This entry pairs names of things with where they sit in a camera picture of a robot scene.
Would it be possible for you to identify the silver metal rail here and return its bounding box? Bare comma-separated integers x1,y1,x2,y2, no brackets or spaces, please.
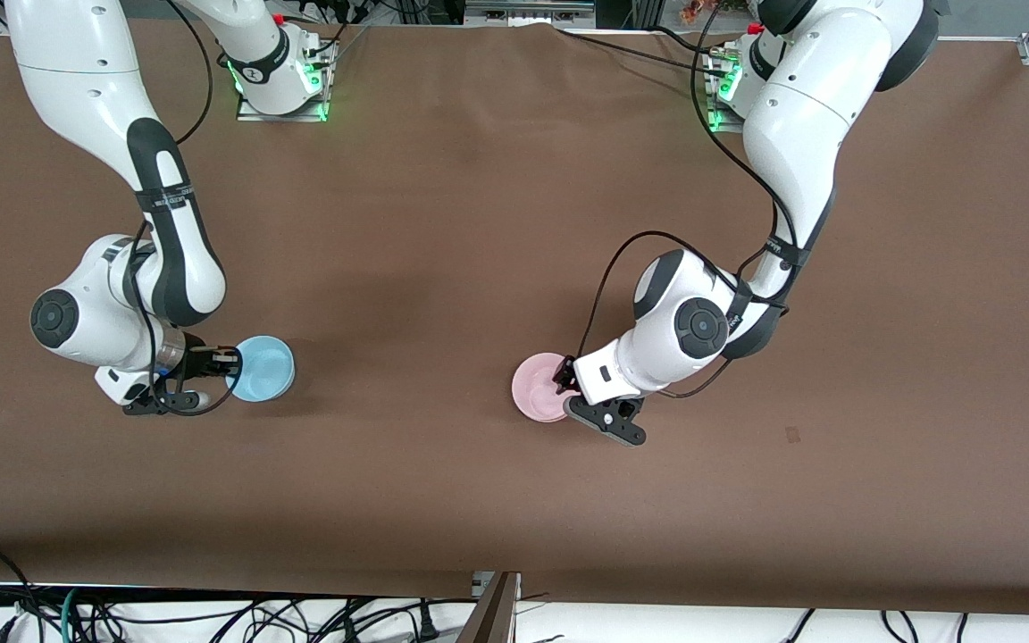
465,0,596,28

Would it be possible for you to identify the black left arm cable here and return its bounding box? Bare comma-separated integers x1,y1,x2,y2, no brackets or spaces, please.
579,0,806,400

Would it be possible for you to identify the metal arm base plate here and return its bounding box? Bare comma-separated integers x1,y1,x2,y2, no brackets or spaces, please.
705,49,752,135
236,36,337,122

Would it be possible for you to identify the small colourful object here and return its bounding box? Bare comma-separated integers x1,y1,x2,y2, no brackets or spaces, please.
680,0,748,25

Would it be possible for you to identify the long black cable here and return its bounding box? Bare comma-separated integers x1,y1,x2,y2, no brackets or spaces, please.
555,27,734,81
648,24,743,54

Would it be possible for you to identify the pink bowl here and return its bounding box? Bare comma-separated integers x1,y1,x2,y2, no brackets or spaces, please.
512,353,580,422

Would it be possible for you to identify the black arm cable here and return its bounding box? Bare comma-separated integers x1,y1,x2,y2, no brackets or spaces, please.
579,0,806,400
126,0,243,418

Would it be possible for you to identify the grey metal post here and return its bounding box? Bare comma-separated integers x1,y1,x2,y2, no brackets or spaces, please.
456,572,523,643

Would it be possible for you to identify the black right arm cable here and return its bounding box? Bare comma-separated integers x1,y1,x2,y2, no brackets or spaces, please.
126,0,243,418

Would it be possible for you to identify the light blue bowl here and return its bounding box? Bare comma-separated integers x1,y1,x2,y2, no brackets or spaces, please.
225,336,297,404

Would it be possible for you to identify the brown table cover sheet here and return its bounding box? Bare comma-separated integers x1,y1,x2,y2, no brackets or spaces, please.
0,18,1029,617

